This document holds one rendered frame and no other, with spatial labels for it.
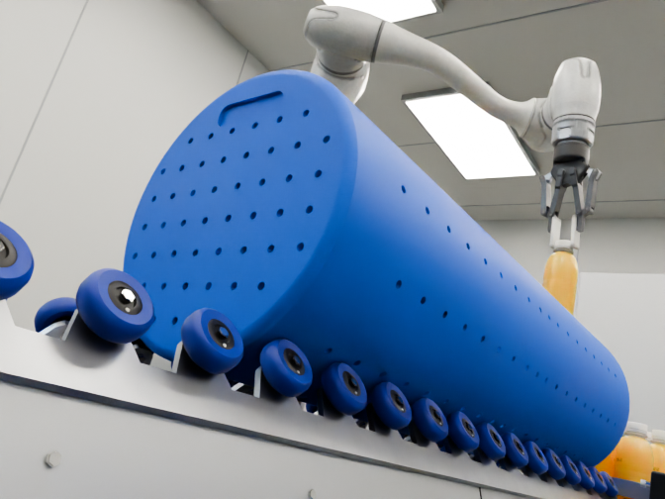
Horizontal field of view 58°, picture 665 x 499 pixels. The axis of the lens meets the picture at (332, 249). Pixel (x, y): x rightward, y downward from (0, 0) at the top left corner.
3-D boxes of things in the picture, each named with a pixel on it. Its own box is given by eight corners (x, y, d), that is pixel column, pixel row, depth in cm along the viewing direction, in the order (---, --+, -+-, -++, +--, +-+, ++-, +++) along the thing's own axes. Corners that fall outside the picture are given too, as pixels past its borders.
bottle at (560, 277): (572, 337, 127) (582, 253, 132) (571, 329, 121) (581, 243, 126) (537, 332, 130) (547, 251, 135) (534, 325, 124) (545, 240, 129)
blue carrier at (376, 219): (83, 349, 58) (170, 98, 67) (472, 461, 120) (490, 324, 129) (306, 378, 40) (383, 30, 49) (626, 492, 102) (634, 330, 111)
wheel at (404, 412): (362, 384, 56) (379, 372, 55) (388, 394, 59) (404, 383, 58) (379, 428, 53) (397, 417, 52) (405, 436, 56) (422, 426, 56)
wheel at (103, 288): (70, 270, 34) (92, 250, 34) (135, 296, 38) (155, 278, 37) (71, 335, 32) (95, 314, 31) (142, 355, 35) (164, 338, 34)
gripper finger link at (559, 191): (564, 168, 133) (558, 168, 134) (550, 217, 132) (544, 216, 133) (572, 174, 136) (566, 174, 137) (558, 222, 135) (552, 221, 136)
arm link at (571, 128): (586, 111, 130) (584, 136, 129) (602, 128, 137) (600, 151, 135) (545, 119, 137) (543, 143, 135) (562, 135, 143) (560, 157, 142)
